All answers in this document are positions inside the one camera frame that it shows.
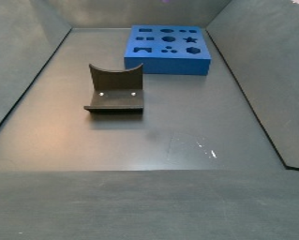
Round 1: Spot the blue shape sorter block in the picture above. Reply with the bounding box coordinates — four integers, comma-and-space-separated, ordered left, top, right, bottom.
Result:
125, 25, 212, 76

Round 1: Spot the black curved holder stand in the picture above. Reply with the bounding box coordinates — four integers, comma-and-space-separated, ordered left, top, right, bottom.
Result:
85, 65, 145, 113

